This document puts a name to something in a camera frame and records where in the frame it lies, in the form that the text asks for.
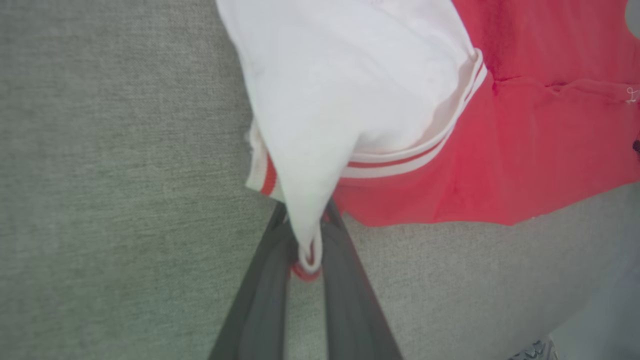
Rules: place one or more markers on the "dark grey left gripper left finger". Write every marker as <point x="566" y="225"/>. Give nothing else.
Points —
<point x="260" y="310"/>

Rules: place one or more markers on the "red and white garment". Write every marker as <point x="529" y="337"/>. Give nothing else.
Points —
<point x="525" y="150"/>

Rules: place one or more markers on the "grey fabric sofa cushion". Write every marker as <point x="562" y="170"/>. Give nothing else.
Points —
<point x="125" y="200"/>

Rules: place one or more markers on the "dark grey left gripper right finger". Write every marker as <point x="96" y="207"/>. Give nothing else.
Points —
<point x="355" y="310"/>

